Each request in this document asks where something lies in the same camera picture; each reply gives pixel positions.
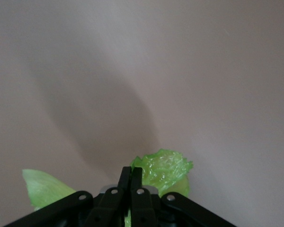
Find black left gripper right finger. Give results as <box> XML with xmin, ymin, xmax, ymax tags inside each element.
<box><xmin>130</xmin><ymin>167</ymin><xmax>240</xmax><ymax>227</ymax></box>

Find brown table cover sheet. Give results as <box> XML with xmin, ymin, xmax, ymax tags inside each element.
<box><xmin>0</xmin><ymin>0</ymin><xmax>284</xmax><ymax>227</ymax></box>

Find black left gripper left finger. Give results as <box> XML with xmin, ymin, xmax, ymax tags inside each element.
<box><xmin>2</xmin><ymin>166</ymin><xmax>133</xmax><ymax>227</ymax></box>

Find green lettuce leaf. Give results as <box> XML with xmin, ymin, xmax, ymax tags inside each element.
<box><xmin>22</xmin><ymin>148</ymin><xmax>194</xmax><ymax>227</ymax></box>

